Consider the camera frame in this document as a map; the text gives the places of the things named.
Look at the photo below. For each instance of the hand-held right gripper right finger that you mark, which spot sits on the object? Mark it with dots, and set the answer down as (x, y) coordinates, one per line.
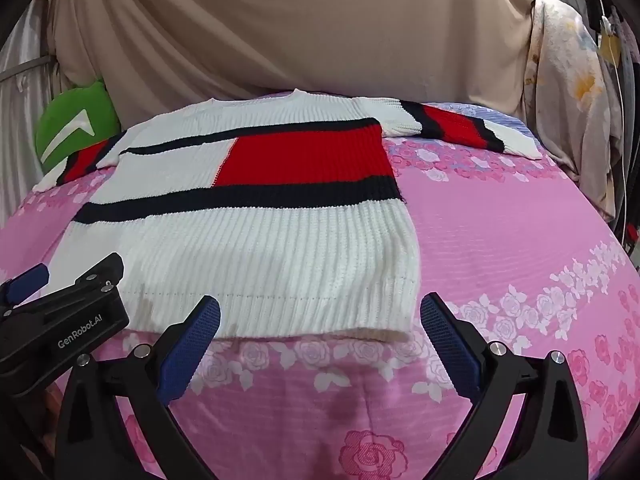
(447, 345)

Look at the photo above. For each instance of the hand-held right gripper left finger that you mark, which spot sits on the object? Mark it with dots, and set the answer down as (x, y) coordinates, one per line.
(192, 350)

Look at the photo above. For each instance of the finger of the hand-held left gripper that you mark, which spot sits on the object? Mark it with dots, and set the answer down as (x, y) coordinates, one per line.
(100, 272)
(30, 279)

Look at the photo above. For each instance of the white red navy knit sweater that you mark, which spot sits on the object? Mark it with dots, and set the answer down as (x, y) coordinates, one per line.
(280, 260)

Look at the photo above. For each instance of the pink floral blanket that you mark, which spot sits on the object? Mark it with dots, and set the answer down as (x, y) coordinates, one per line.
(500, 240)

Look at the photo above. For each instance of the white curtain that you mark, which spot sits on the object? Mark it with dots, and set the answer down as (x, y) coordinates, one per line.
(20, 125)

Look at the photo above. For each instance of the green cushion with white mark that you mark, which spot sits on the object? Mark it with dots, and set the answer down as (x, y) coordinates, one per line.
(95, 100)

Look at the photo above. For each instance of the pale floral cloth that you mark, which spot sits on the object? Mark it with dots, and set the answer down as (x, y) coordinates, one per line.
(565, 85)

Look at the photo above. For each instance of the beige cloth backdrop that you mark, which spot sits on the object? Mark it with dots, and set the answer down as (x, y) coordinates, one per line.
(300, 25)

